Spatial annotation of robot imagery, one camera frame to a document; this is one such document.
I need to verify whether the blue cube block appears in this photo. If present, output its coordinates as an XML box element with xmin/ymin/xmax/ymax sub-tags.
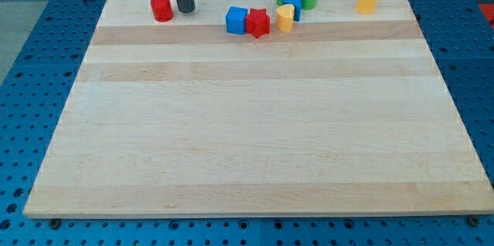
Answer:
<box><xmin>225</xmin><ymin>6</ymin><xmax>248</xmax><ymax>35</ymax></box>

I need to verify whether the yellow pentagon block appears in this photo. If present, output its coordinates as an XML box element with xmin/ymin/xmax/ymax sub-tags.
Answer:
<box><xmin>356</xmin><ymin>0</ymin><xmax>378</xmax><ymax>15</ymax></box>

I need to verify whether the red star block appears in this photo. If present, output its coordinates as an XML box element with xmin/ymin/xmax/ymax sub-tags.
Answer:
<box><xmin>245</xmin><ymin>8</ymin><xmax>270</xmax><ymax>39</ymax></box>

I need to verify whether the red cylinder block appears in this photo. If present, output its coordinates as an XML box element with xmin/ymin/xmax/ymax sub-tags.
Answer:
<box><xmin>150</xmin><ymin>0</ymin><xmax>174</xmax><ymax>22</ymax></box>

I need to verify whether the blue triangle block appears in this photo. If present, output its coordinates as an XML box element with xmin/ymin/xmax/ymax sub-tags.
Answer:
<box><xmin>282</xmin><ymin>0</ymin><xmax>302</xmax><ymax>22</ymax></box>

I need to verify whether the yellow heart block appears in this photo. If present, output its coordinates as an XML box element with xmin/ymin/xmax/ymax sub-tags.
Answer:
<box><xmin>276</xmin><ymin>4</ymin><xmax>295</xmax><ymax>32</ymax></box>

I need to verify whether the wooden board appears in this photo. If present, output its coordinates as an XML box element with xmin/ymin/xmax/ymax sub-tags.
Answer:
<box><xmin>24</xmin><ymin>0</ymin><xmax>493</xmax><ymax>219</ymax></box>

